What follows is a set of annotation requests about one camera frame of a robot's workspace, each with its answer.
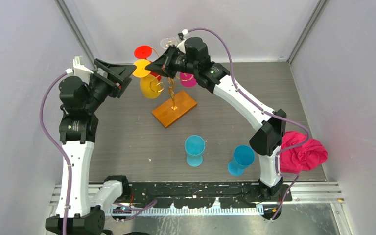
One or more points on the red plastic wine glass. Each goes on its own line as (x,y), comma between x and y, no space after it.
(142,53)

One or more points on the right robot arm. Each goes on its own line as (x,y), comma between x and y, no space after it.
(268,124)

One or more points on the blue wine glass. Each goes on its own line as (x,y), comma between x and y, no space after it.
(243,157)
(194,147)

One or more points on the yellow plastic wine glass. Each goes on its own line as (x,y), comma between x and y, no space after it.
(149,84)

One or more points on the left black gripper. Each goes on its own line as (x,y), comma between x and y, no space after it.
(118,75)

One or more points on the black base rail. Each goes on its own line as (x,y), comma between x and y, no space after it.
(197,195)

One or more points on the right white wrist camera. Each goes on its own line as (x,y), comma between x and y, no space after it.
(182,36)

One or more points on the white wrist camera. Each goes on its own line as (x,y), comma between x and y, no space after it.
(182,36)
(79,70)

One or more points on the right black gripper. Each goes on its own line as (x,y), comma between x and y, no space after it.
(161,65)

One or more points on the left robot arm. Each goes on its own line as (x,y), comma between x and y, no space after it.
(82,91)

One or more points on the pink plastic wine glass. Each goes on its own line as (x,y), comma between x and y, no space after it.
(187,80)

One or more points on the clear wine glass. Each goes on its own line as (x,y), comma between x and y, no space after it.
(168,41)

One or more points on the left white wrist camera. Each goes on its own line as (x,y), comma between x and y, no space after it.
(79,70)

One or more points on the pink crumpled cloth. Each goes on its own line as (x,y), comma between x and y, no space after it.
(303,158)

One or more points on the gold wire glass rack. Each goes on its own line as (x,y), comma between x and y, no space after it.
(174,108)

